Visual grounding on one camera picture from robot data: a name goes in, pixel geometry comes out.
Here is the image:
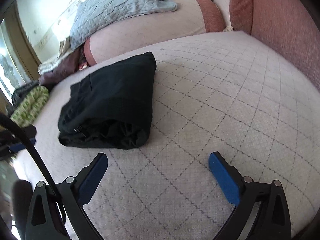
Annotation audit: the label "dark purple folded blanket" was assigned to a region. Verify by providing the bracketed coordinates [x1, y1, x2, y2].
[39, 48, 81, 86]

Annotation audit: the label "black pants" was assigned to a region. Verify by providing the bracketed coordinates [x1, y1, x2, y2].
[58, 51, 157, 150]

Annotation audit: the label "pink long bolster pillow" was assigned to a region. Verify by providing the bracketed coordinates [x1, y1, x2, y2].
[84, 0, 226, 66]

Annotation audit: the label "green and cream folded quilt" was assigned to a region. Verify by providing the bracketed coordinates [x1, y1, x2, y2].
[10, 86, 49, 127]

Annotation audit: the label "cream crumpled cloth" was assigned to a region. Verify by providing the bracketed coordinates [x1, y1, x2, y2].
[37, 37, 73, 75]

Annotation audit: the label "grey quilted blanket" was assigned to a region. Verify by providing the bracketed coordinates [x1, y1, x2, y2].
[69, 0, 177, 50]

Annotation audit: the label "red patterned small item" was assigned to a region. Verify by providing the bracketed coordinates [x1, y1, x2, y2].
[78, 63, 88, 71]

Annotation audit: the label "pink quilted bed cover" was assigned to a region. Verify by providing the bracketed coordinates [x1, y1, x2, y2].
[34, 31, 319, 239]

